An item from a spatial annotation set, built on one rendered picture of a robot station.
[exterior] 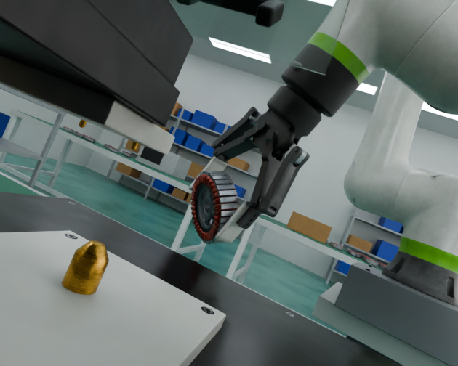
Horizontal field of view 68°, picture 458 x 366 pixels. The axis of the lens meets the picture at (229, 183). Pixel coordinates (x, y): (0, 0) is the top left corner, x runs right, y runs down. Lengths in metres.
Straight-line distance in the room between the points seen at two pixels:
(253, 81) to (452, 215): 6.87
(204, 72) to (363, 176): 7.16
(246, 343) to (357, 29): 0.37
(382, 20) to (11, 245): 0.43
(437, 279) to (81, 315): 0.68
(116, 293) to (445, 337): 0.55
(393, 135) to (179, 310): 0.69
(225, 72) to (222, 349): 7.54
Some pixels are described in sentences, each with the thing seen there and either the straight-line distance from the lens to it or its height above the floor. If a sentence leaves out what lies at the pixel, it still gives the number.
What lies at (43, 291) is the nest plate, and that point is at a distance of 0.20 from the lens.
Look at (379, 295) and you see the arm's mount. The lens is 0.66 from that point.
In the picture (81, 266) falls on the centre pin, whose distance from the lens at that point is 0.21.
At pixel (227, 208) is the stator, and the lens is 0.47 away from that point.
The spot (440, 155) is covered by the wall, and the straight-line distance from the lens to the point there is 7.26.
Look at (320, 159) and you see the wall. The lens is 6.89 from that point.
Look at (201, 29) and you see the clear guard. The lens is 0.39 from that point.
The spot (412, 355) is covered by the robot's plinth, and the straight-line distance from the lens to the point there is 0.70.
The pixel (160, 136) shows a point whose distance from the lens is 0.16.
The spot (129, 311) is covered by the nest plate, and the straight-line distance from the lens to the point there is 0.21.
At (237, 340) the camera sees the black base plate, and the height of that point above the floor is 0.77.
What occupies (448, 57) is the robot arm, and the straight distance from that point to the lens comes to 0.46.
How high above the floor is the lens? 0.87
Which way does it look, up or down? 1 degrees up
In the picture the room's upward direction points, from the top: 23 degrees clockwise
